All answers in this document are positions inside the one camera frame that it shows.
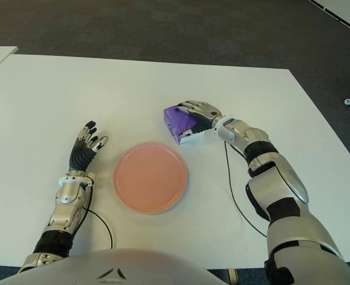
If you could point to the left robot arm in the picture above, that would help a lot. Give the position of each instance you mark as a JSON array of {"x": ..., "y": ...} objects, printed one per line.
[{"x": 63, "y": 207}]

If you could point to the pink round plate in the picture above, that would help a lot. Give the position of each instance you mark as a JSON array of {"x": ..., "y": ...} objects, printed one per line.
[{"x": 151, "y": 178}]

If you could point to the purple tissue paper pack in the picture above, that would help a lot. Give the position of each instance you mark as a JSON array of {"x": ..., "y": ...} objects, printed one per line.
[{"x": 179, "y": 121}]

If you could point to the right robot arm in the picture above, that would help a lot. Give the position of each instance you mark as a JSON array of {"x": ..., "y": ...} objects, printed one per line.
[{"x": 281, "y": 184}]

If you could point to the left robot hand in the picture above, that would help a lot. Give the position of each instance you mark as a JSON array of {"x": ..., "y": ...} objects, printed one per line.
[{"x": 79, "y": 157}]

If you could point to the white panel with black edge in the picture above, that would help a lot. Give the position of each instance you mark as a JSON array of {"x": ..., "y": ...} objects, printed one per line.
[{"x": 347, "y": 10}]

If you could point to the silver robot torso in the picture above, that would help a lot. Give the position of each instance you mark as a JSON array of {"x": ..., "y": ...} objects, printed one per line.
[{"x": 118, "y": 267}]

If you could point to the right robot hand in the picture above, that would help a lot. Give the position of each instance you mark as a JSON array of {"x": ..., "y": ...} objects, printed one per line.
[{"x": 206, "y": 110}]

